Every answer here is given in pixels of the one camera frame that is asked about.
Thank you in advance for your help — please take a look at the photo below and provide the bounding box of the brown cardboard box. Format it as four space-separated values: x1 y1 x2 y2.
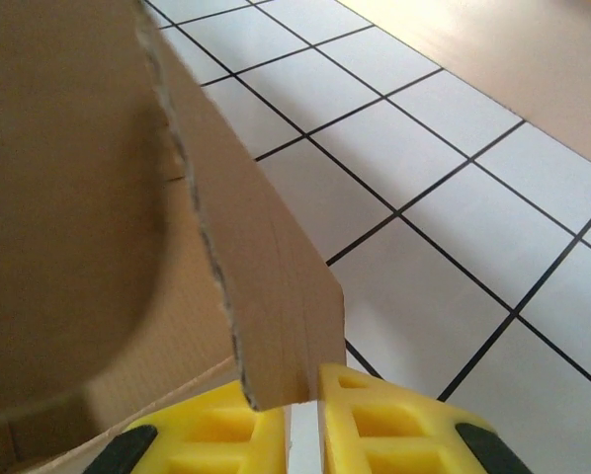
0 0 347 474

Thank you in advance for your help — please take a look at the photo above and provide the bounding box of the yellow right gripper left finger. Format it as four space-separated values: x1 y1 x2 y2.
90 379 291 474

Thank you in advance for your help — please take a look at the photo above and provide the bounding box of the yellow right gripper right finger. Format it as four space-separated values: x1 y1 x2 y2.
316 361 525 474

